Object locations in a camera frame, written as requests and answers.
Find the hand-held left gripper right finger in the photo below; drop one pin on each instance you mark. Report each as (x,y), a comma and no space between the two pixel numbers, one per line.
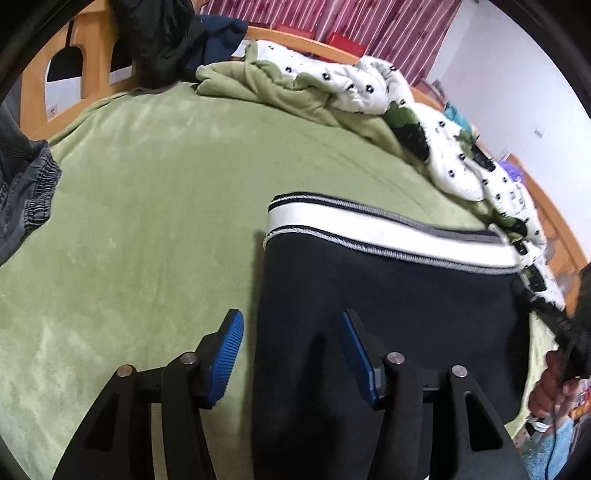
(360,357)

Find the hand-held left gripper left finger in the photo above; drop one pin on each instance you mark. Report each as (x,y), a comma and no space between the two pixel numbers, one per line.
(226,355)

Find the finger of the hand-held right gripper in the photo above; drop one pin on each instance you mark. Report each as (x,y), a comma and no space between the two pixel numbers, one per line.
(545,309)

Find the black pants with white stripes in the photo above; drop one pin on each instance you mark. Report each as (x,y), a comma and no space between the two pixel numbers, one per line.
(392,286)

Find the grey denim pants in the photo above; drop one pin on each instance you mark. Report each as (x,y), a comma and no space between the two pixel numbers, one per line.
(23,203)

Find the person's right hand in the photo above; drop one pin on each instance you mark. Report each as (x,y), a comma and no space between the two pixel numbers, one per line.
(547,392)

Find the teal fluffy rug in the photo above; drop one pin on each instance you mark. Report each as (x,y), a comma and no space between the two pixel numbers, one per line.
(570,454)

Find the purple item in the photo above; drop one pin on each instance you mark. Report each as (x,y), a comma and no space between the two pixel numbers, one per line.
(512,171)

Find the green fleece blanket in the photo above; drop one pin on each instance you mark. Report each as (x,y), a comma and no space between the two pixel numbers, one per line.
(138,207)

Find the teal item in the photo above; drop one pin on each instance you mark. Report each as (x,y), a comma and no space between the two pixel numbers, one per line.
(459,120)

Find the white green printed quilt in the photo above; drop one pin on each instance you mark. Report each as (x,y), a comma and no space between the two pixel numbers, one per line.
(360,83)

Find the red box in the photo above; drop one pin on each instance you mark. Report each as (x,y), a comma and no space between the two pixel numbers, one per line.
(298,31)
(347,44)

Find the black garment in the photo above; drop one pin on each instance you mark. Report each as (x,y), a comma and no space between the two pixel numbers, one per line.
(157,37)

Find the red striped curtain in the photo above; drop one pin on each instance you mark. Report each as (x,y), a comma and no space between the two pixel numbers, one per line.
(369,18)

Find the wooden bed frame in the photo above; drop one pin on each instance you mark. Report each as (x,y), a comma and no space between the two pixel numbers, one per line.
(97,37)

